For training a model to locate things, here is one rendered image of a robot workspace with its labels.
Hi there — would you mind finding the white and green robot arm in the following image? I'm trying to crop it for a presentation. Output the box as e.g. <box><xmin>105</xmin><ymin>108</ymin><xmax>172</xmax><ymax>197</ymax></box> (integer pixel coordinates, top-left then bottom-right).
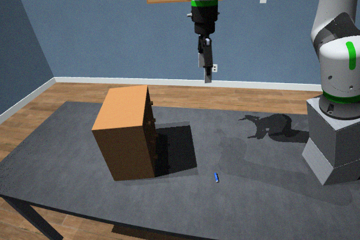
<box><xmin>187</xmin><ymin>0</ymin><xmax>360</xmax><ymax>120</ymax></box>

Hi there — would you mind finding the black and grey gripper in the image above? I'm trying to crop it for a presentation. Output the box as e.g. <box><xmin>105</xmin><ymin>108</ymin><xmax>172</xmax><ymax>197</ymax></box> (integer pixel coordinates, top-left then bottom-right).
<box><xmin>194</xmin><ymin>22</ymin><xmax>215</xmax><ymax>83</ymax></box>

